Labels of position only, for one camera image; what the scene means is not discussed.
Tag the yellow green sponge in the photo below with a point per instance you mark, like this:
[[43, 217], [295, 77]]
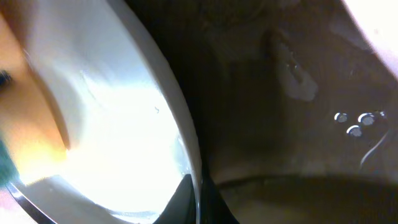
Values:
[[32, 147]]

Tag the grey plate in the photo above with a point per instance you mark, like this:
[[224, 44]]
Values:
[[122, 116]]

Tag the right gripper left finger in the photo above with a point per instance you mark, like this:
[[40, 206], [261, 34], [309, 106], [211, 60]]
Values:
[[181, 209]]

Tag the cream plate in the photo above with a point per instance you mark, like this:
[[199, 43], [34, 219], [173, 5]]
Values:
[[377, 21]]

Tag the large dark plate tray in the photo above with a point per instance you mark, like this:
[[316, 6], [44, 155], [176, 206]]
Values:
[[296, 115]]

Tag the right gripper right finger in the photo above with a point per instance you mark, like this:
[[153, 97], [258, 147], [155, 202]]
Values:
[[213, 208]]

